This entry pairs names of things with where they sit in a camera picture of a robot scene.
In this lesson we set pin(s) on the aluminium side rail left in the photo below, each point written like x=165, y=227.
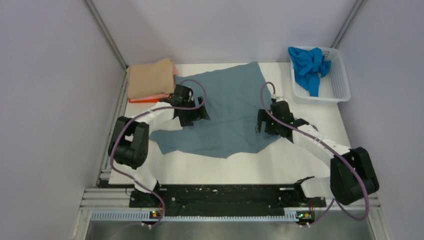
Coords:
x=116, y=110

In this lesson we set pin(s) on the grey blue t shirt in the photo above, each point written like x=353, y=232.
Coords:
x=233, y=99

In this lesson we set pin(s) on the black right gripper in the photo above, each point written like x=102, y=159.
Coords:
x=263, y=116

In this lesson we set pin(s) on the pink folded t shirt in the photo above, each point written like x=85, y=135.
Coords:
x=155, y=96

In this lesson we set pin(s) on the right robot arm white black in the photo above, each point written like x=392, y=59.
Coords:
x=352, y=174

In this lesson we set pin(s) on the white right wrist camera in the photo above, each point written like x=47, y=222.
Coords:
x=275, y=99

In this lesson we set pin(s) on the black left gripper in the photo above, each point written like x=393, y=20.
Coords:
x=188, y=121

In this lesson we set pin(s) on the white slotted cable duct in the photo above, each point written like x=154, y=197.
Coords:
x=147, y=216

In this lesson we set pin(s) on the aluminium frame post right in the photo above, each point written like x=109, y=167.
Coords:
x=355, y=10

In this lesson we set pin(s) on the orange folded t shirt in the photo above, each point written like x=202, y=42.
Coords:
x=148, y=99

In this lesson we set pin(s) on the aluminium frame post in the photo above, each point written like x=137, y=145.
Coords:
x=355, y=10
x=104, y=31

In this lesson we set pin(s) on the beige folded t shirt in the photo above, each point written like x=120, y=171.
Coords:
x=149, y=79

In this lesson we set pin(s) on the white plastic laundry basket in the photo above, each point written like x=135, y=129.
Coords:
x=333, y=89

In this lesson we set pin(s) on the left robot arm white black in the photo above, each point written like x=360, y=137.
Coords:
x=129, y=143

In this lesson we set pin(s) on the bright blue t shirt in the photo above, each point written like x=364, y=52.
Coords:
x=309, y=67

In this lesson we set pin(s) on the aluminium frame post left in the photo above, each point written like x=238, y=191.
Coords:
x=104, y=31

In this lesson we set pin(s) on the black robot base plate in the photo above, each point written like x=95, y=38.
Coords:
x=225, y=200

